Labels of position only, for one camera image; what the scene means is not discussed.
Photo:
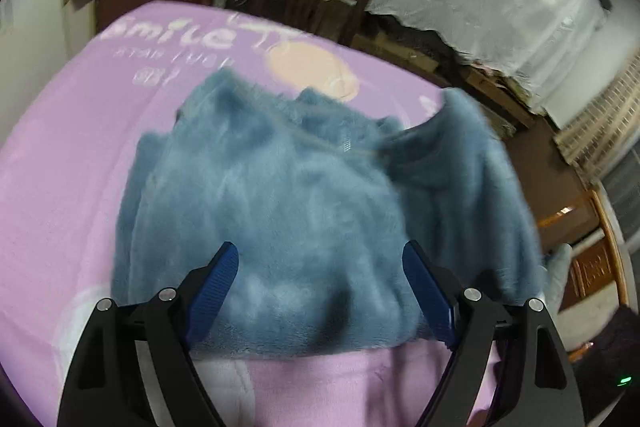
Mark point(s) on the purple printed bed sheet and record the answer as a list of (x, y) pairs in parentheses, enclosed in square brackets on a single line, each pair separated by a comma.
[(63, 170)]

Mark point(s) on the cluttered wooden shelf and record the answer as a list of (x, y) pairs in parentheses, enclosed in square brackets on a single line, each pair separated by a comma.
[(425, 54)]

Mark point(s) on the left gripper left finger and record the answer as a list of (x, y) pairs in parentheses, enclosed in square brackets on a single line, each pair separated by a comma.
[(130, 360)]

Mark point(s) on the rattan wooden armchair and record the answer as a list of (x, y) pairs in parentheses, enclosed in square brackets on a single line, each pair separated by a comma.
[(600, 278)]

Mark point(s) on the beige patterned window curtain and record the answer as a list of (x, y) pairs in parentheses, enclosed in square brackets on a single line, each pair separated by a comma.
[(589, 142)]

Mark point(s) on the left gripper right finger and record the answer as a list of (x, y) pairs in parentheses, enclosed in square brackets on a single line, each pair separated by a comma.
[(535, 384)]

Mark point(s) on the blue fleece jacket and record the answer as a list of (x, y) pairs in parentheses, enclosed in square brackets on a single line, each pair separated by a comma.
[(320, 201)]

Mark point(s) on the dark wooden chair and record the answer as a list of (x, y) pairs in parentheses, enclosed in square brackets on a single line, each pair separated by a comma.
[(336, 20)]

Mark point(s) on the grey plush toy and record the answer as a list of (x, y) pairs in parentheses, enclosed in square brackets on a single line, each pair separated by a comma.
[(557, 266)]

